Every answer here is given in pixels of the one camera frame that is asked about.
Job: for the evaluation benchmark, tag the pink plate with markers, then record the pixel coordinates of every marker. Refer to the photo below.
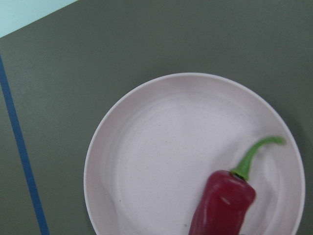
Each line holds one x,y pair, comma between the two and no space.
152,153

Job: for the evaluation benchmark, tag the red chili pepper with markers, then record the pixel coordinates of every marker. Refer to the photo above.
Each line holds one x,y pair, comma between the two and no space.
227,196

